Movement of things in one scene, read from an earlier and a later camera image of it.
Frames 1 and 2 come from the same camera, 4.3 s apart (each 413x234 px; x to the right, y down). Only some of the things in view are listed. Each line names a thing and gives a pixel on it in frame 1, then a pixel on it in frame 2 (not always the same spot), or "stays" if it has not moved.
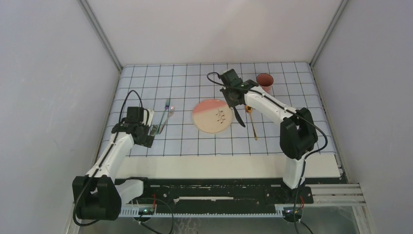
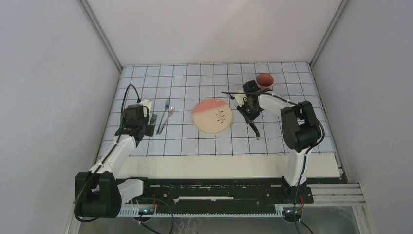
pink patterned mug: x=265 y=81 stays
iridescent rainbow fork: x=167 y=105 stays
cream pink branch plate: x=212 y=116 stays
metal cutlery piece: x=238 y=119 → x=252 y=126
